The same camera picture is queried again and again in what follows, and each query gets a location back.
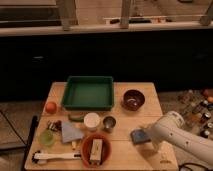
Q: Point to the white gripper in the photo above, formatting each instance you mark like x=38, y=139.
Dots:
x=156, y=142

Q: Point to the blue sponge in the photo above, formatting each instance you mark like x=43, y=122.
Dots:
x=138, y=136

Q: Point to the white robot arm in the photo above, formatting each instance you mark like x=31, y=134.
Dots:
x=169, y=128

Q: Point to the green plastic tray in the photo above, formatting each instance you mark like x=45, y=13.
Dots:
x=93, y=93

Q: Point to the dark red bowl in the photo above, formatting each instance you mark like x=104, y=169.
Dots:
x=133, y=99

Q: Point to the bottle rack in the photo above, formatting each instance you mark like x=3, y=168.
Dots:
x=198, y=112

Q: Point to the metal cup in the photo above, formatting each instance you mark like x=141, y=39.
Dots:
x=109, y=123

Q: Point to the wooden block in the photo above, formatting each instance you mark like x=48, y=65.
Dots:
x=96, y=151

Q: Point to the white cup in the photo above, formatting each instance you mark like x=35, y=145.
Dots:
x=91, y=121

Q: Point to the orange round bowl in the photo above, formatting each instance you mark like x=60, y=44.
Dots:
x=86, y=148

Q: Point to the small yellow object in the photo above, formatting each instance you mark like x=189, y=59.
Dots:
x=74, y=145

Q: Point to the blue folded cloth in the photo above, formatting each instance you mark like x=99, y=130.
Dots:
x=70, y=132

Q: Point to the green cucumber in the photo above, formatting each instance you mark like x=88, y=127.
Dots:
x=76, y=118

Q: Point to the dark toy pieces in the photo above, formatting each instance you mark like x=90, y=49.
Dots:
x=54, y=126

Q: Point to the orange fruit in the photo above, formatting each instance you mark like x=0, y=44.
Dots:
x=51, y=107

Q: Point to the light green small plate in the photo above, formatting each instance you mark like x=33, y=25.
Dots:
x=46, y=138

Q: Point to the white spatula black handle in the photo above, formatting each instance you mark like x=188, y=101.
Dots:
x=42, y=157

